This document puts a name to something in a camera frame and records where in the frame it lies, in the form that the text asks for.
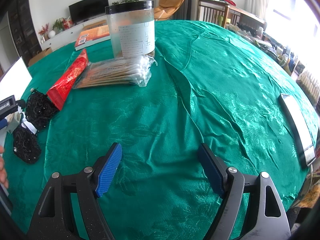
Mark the green tablecloth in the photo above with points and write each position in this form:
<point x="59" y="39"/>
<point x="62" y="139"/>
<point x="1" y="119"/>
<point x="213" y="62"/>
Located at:
<point x="208" y="85"/>

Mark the red snack package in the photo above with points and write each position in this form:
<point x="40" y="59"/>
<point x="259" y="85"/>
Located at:
<point x="59" y="91"/>

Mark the wooden chair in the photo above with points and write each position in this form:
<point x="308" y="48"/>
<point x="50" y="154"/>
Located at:
<point x="223" y="14"/>

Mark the black lace pouch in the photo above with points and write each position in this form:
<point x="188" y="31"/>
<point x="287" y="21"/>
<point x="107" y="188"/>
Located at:
<point x="39" y="109"/>
<point x="25" y="145"/>

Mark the smartphone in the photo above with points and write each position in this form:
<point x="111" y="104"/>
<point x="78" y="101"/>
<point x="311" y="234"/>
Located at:
<point x="301" y="133"/>

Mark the person's hand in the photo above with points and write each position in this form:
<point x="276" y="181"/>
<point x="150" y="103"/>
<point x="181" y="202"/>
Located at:
<point x="3" y="172"/>

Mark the red flower plant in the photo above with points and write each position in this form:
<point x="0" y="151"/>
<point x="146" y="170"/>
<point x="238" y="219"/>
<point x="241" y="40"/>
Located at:
<point x="60" y="24"/>

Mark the orange book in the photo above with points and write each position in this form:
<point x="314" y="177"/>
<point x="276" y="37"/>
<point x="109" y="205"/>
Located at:
<point x="92" y="36"/>

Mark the orange lounge chair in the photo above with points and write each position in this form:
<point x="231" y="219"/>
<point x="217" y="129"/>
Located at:
<point x="166" y="9"/>

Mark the white TV cabinet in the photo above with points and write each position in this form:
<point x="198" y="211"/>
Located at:
<point x="70" y="35"/>

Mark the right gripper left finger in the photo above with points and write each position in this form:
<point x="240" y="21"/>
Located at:
<point x="54" y="218"/>

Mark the clear plastic jar black lid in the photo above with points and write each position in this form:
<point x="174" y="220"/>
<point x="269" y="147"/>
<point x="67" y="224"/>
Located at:
<point x="132" y="28"/>

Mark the cotton swab bag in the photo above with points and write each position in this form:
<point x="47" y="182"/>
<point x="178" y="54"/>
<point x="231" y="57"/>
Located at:
<point x="120" y="71"/>

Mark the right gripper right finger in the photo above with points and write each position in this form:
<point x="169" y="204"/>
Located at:
<point x="254" y="198"/>

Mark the black television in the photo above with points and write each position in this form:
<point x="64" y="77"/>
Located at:
<point x="86" y="9"/>

